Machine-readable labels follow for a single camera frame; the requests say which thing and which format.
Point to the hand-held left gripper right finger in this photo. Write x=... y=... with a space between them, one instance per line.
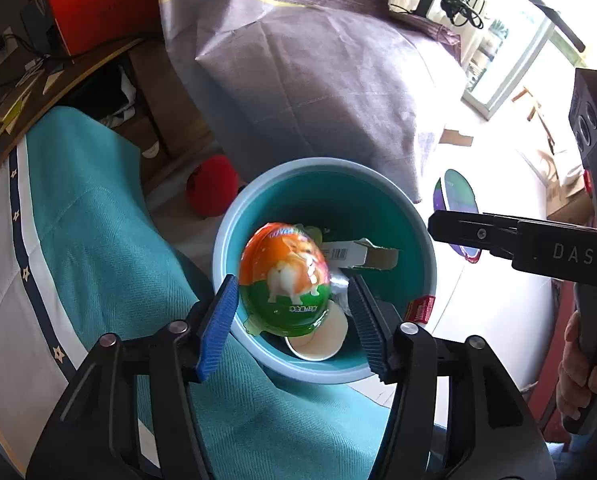
x=371 y=332

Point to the person's right hand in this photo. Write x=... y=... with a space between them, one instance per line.
x=571 y=370

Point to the purple green oval mat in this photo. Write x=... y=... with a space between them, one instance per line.
x=458 y=195

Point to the orange green toy egg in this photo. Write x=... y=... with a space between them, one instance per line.
x=283 y=280

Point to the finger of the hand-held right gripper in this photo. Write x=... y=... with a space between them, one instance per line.
x=473 y=232

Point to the white paper cup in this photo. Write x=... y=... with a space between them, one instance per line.
x=323 y=340

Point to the yellow paper sheet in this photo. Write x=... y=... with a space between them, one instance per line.
x=11 y=110

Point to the red gift box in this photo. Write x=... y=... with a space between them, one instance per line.
x=98 y=5

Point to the white window frame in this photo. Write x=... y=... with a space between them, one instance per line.
x=508 y=75

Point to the teal bucket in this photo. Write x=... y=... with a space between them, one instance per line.
x=328 y=200

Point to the green white medicine box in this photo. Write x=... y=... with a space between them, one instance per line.
x=348 y=255

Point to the wooden desk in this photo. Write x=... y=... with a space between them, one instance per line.
x=78 y=67

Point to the brown cardboard piece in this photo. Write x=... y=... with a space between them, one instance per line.
x=456 y=136

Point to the purple woven sack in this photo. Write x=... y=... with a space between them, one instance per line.
x=318 y=85

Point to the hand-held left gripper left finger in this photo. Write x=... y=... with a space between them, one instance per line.
x=218 y=327

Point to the small red tag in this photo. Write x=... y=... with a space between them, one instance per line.
x=421 y=308

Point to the red ball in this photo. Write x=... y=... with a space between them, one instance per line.
x=211 y=187

